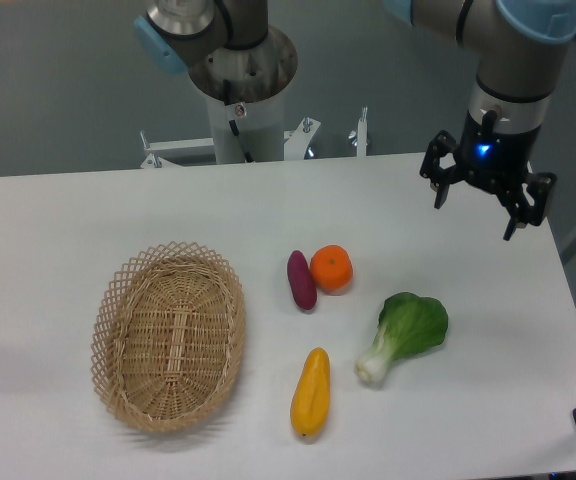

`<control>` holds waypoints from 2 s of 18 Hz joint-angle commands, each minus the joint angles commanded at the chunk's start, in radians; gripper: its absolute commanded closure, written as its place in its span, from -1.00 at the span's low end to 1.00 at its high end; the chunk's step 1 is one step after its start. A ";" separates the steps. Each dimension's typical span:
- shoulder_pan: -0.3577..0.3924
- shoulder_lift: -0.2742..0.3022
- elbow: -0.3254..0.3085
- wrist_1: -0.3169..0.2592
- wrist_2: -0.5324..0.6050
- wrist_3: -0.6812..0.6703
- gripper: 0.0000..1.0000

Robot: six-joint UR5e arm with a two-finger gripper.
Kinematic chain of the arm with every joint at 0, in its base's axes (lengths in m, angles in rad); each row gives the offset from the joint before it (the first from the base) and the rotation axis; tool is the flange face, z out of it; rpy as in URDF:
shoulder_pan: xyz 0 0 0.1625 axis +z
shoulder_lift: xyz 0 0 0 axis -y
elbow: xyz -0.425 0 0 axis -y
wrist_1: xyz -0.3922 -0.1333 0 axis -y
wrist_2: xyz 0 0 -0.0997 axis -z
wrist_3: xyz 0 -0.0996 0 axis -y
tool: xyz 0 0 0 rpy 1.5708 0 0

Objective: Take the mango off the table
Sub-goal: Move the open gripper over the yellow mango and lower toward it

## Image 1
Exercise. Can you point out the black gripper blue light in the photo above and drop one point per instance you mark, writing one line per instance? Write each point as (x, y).
(493, 162)

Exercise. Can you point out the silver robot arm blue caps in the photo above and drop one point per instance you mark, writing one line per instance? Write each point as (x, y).
(241, 64)

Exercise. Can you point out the yellow mango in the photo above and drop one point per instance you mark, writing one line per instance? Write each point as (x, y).
(312, 397)

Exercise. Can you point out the green bok choy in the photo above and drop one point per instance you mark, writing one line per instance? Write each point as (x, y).
(408, 325)

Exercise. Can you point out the orange tangerine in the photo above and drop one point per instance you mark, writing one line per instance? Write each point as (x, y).
(331, 268)

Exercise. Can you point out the purple sweet potato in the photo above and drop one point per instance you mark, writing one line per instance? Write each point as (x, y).
(301, 282)

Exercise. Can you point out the woven wicker oval basket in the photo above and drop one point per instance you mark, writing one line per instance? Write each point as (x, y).
(169, 337)

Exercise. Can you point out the white metal base frame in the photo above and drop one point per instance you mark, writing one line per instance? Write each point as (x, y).
(297, 145)

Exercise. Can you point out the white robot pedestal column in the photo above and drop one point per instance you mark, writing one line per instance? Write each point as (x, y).
(247, 132)

